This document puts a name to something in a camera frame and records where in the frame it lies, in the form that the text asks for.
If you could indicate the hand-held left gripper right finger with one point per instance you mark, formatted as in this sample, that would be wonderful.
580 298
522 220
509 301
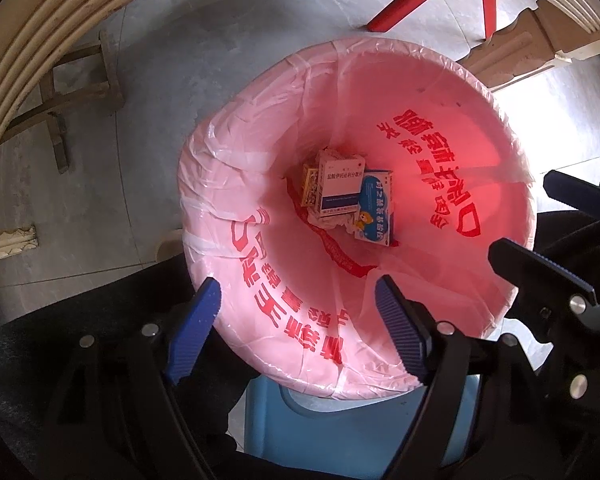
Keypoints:
402 330

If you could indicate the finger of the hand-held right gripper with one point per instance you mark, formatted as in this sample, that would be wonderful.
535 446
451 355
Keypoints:
575 192
555 272

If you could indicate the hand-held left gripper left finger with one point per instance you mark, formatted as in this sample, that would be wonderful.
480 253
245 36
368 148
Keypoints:
192 330

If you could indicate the trash bin with pink bag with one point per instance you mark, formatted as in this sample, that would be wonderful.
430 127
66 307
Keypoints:
430 170

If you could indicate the yellow and red box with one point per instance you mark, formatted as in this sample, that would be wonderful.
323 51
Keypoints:
310 187

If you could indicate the blue plastic stool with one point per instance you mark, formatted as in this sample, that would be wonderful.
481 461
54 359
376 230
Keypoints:
350 440

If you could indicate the person's dark trousers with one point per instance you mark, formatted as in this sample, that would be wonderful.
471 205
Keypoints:
30 320

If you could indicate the cream wooden table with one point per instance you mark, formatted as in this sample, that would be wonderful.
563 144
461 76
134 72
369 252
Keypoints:
35 50

